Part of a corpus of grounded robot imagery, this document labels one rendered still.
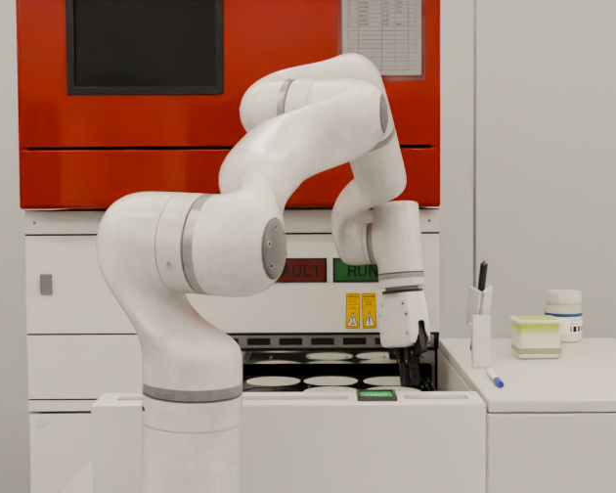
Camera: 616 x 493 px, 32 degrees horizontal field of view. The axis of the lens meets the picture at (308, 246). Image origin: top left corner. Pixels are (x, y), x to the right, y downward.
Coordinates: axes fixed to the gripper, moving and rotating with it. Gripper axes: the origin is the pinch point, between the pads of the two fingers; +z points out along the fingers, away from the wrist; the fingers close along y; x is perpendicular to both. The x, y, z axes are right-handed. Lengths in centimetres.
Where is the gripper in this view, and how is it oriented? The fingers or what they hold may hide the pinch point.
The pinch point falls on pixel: (409, 375)
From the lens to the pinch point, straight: 196.3
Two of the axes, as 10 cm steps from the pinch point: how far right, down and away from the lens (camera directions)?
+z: 0.8, 9.9, -0.7
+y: 4.9, -1.0, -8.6
